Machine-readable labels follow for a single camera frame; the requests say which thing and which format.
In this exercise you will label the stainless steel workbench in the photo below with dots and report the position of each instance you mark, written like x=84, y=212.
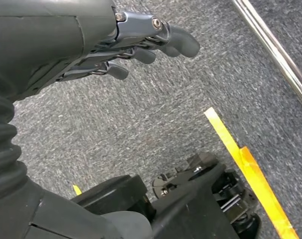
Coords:
x=278, y=54

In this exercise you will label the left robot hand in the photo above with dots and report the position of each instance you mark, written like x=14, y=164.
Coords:
x=41, y=33

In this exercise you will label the yellow floor tape outline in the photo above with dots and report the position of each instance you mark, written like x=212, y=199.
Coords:
x=253, y=175

